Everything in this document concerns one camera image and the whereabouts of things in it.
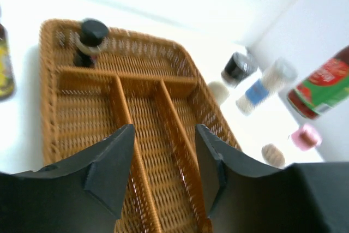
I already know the yellow label brown bottle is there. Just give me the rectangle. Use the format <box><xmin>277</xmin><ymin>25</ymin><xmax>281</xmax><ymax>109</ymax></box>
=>
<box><xmin>0</xmin><ymin>24</ymin><xmax>15</xmax><ymax>100</ymax></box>

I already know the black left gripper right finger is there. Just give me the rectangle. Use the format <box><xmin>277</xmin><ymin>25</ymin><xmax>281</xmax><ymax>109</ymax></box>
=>
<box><xmin>195</xmin><ymin>124</ymin><xmax>348</xmax><ymax>232</ymax></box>

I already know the yellow cap sauce bottle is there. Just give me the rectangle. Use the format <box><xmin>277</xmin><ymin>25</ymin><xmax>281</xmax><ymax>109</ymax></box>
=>
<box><xmin>287</xmin><ymin>46</ymin><xmax>348</xmax><ymax>120</ymax></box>

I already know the silver lid tall jar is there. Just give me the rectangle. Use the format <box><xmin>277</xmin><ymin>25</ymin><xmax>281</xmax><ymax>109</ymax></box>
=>
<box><xmin>236</xmin><ymin>58</ymin><xmax>298</xmax><ymax>116</ymax></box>

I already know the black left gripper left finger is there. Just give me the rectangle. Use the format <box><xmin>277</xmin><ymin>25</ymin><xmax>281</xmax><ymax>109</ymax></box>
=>
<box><xmin>1</xmin><ymin>124</ymin><xmax>135</xmax><ymax>232</ymax></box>

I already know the pink lid spice jar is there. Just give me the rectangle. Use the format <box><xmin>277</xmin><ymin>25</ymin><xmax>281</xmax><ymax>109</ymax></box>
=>
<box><xmin>261</xmin><ymin>123</ymin><xmax>323</xmax><ymax>169</ymax></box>

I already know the small black cap bottle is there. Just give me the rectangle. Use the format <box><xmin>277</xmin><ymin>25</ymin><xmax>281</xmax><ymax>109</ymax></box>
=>
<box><xmin>73</xmin><ymin>19</ymin><xmax>109</xmax><ymax>68</ymax></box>

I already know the black cap salt grinder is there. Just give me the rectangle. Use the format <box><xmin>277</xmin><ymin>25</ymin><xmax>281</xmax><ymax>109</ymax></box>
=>
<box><xmin>208</xmin><ymin>51</ymin><xmax>258</xmax><ymax>106</ymax></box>

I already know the brown wicker divided tray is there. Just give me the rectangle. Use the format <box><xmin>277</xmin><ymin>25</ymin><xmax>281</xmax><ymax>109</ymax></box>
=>
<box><xmin>39</xmin><ymin>19</ymin><xmax>239</xmax><ymax>232</ymax></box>

